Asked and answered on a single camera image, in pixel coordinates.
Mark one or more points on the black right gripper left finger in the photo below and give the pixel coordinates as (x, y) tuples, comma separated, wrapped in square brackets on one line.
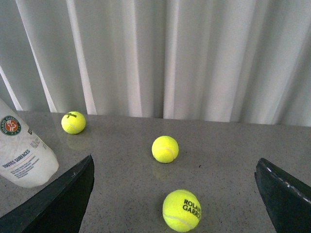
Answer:
[(58, 208)]

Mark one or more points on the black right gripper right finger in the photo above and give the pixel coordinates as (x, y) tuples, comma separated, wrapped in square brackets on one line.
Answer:
[(286, 198)]

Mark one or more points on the white blue tennis ball can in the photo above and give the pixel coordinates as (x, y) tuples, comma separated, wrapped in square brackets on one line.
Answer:
[(25, 159)]

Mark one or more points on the Wilson yellow tennis ball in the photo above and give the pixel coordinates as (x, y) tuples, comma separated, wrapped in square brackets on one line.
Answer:
[(73, 122)]

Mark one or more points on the Roland Garros yellow tennis ball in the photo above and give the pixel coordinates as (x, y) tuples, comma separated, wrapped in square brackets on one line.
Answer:
[(181, 210)]

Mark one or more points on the plain yellow tennis ball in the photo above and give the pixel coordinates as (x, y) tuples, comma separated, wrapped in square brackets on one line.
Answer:
[(165, 149)]

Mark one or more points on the white pleated curtain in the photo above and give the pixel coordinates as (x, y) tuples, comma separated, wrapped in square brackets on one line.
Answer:
[(215, 60)]

